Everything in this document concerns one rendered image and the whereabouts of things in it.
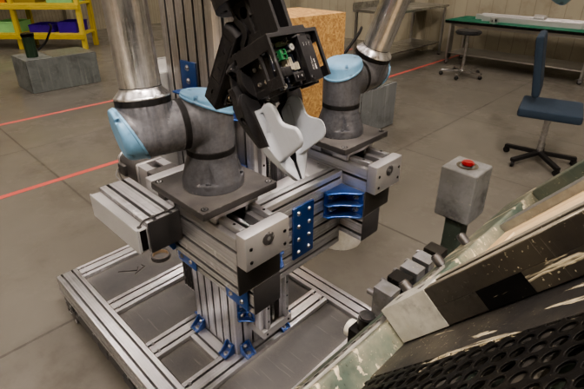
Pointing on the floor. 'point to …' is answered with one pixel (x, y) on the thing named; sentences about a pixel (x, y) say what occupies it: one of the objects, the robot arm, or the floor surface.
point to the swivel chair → (545, 111)
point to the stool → (466, 53)
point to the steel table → (410, 26)
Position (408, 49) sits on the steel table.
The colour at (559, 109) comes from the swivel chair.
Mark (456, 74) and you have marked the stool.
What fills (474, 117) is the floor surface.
